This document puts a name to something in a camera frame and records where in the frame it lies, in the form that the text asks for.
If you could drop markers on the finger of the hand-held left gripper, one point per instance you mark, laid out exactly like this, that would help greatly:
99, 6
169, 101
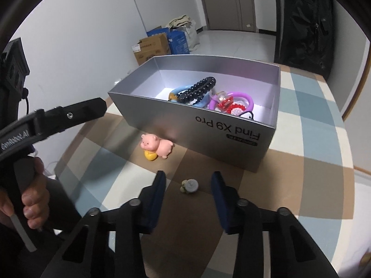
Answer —
75, 113

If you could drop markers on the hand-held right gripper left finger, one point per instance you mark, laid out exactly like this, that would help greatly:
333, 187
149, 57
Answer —
156, 205

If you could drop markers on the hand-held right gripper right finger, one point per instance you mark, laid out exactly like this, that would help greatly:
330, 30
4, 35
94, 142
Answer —
221, 208

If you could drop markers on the small grey turtle charm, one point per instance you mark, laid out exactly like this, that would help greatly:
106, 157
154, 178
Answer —
191, 186

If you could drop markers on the grey cardboard box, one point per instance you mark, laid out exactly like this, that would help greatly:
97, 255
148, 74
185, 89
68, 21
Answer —
203, 133

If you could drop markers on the black and purple cartoon charm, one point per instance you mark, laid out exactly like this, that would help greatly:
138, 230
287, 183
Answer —
247, 115

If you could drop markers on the red translucent charm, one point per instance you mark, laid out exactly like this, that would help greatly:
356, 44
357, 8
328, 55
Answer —
225, 100

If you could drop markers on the person's left hand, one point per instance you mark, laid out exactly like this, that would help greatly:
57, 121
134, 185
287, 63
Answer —
37, 197

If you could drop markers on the pink pig toy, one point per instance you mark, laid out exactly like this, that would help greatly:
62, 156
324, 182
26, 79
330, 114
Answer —
158, 146

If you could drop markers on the red and white bead ornament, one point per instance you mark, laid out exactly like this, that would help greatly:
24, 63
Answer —
236, 110

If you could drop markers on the brown cardboard box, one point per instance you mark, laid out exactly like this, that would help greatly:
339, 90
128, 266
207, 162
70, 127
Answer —
152, 47

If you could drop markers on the checkered tablecloth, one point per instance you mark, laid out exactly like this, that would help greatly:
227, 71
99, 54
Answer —
304, 121

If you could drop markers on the blue cardboard box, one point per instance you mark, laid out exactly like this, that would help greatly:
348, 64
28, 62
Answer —
179, 42

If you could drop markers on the white plastic bag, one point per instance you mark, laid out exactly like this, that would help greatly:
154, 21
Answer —
192, 36

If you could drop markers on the wooden framed board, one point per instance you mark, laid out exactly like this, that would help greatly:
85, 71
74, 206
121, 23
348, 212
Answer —
361, 92

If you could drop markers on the grey brown door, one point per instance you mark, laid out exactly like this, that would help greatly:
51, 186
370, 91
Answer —
226, 3

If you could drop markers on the black jacket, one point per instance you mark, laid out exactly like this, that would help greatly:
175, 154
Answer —
304, 26

